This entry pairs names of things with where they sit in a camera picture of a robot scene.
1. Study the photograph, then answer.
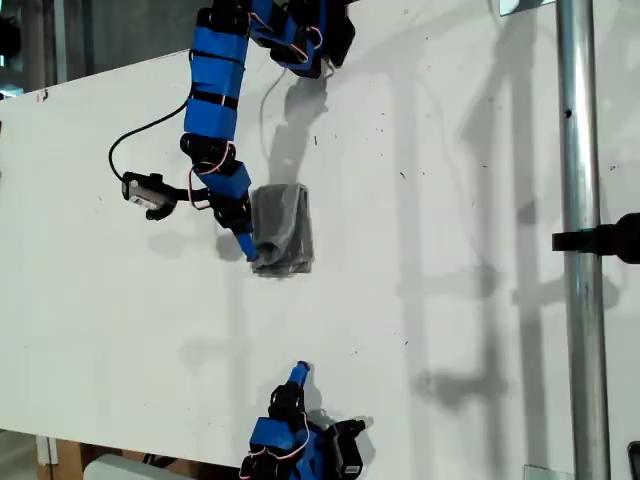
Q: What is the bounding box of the grey striped towel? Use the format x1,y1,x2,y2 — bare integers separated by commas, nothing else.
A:
249,182,316,277

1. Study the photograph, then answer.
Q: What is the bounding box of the round black object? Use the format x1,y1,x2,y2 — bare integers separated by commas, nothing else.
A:
0,17,22,56

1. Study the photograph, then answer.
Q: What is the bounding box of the black clamp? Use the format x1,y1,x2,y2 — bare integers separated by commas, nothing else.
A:
551,212,640,265

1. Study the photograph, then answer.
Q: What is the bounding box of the black camera stalk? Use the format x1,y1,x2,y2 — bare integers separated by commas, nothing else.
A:
144,184,214,222

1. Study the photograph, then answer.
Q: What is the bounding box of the black camera box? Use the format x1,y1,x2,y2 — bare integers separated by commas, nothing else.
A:
324,417,374,476
121,171,171,209

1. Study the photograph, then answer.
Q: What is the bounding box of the black camera cable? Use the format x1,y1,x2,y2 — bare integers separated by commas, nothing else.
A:
108,94,194,182

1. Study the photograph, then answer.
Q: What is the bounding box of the steel post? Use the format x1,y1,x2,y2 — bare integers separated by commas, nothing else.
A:
555,0,612,480

